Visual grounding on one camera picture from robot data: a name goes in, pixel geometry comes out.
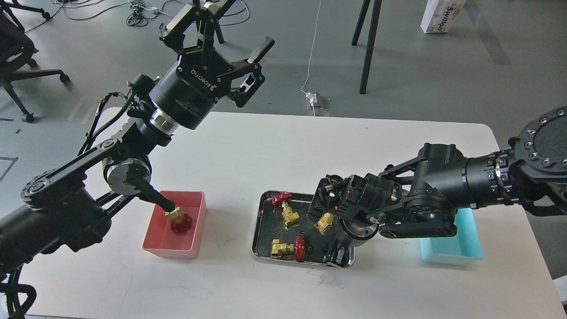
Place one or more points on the black table leg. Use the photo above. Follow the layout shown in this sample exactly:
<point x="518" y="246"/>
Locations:
<point x="361" y="18"/>
<point x="218" y="32"/>
<point x="370" y="45"/>

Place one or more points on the black office chair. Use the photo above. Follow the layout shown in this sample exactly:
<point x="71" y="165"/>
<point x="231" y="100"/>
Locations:
<point x="16" y="51"/>

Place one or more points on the light blue plastic box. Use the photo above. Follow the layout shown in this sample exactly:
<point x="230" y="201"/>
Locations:
<point x="461" y="249"/>

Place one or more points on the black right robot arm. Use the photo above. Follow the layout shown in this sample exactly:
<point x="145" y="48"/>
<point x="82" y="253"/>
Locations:
<point x="420" y="197"/>

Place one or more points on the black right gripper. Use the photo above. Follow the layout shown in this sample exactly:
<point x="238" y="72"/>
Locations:
<point x="347" y="235"/>

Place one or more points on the white power adapter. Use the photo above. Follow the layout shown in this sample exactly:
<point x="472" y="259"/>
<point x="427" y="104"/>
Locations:
<point x="315" y="100"/>

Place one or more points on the silver metal tray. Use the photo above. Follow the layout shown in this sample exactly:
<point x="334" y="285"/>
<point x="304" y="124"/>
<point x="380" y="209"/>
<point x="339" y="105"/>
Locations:
<point x="270" y="225"/>

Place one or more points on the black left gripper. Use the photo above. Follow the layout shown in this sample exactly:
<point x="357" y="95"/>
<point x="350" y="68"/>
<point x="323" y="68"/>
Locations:
<point x="187" y="93"/>

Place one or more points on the pink plastic box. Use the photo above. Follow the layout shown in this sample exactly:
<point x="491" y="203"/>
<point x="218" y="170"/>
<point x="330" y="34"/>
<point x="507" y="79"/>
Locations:
<point x="165" y="243"/>

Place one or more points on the white cardboard box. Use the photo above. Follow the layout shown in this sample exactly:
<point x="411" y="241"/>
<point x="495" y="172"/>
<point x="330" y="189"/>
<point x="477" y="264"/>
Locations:
<point x="439" y="15"/>

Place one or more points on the brass valve red handle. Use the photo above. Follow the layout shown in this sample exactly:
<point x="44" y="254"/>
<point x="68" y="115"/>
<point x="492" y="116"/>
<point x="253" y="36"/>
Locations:
<point x="280" y="249"/>
<point x="324" y="223"/>
<point x="180" y="222"/>
<point x="290" y="217"/>

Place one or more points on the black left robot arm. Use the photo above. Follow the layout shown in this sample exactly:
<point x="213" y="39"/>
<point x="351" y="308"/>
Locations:
<point x="74" y="204"/>

